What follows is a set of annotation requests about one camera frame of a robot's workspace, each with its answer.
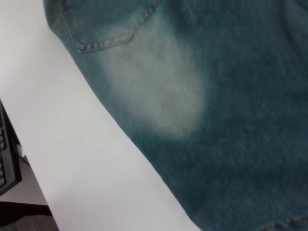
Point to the blue denim shorts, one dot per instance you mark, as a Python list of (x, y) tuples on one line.
[(204, 108)]

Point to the black keyboard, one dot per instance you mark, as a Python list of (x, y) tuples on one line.
[(8, 154)]

